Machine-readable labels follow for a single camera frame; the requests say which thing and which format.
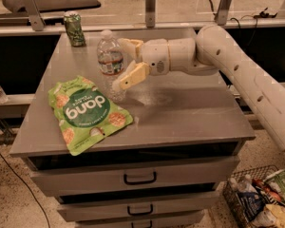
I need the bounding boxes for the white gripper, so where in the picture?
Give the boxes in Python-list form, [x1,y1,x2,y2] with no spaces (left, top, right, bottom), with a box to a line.
[112,38,169,90]

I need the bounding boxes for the clear plastic water bottle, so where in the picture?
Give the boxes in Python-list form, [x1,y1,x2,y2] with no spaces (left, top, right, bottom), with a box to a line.
[97,29,125,103]

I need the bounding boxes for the green rice chip bag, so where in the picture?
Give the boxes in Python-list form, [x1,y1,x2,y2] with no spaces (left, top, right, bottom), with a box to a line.
[48,76,133,156]

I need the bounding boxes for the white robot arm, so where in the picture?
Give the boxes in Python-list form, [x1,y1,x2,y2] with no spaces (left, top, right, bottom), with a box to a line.
[112,25,285,155]

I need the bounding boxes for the bottle in basket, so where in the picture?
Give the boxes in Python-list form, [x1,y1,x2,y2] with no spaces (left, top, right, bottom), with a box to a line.
[237,174,255,193]

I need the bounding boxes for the red snack bag in basket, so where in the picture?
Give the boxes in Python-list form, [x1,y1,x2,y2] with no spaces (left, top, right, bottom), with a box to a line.
[252,179,282,204]

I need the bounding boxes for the blue snack bag in basket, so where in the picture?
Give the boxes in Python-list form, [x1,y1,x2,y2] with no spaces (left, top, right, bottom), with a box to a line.
[237,192,265,221]

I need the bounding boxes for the green snack bag in basket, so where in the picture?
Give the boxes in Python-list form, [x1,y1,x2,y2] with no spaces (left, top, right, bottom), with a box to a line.
[265,169,285,205]

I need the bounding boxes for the yellow snack bag in basket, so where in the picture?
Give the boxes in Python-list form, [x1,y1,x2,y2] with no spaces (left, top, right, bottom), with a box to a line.
[251,204,285,228]

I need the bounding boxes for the green soda can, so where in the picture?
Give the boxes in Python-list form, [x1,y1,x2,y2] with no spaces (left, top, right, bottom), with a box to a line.
[64,10,86,47]

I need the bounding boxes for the metal bracket centre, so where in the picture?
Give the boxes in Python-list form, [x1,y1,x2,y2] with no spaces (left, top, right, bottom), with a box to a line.
[145,0,156,28]

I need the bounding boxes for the metal bracket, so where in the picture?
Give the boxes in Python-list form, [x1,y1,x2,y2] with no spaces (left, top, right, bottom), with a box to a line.
[215,0,232,26]
[22,0,45,31]
[145,0,156,28]

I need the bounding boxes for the metal bracket right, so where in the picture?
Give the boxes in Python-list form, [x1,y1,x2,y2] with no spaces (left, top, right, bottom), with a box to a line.
[215,0,232,26]

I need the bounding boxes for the black top drawer handle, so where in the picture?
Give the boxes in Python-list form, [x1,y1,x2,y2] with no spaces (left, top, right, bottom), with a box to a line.
[123,172,157,185]

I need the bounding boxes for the black drawer handle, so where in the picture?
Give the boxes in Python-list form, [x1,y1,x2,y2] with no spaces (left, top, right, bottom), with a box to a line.
[127,204,154,217]
[123,172,157,185]
[131,220,153,228]

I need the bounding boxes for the metal bracket left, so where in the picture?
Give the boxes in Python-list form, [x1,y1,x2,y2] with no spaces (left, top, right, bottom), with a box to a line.
[22,0,45,31]

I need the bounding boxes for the black middle drawer handle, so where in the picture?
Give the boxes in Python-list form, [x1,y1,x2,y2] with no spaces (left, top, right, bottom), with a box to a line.
[127,204,154,217]

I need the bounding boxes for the black bottom drawer handle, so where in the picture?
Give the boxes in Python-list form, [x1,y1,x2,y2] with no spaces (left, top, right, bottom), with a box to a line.
[131,220,153,228]

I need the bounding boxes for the black floor cable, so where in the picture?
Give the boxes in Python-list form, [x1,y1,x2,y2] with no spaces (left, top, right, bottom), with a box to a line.
[0,133,51,228]

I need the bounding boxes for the wire basket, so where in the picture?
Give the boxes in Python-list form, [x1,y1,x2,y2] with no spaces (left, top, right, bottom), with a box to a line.
[223,165,285,228]

